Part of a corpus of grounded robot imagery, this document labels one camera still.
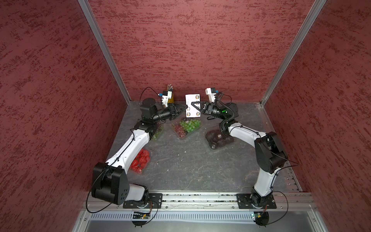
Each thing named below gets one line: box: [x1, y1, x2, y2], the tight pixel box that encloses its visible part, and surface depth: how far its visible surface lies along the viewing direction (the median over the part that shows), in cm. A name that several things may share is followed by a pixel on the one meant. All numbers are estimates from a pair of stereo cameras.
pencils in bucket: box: [167, 83, 174, 100], surface depth 110 cm
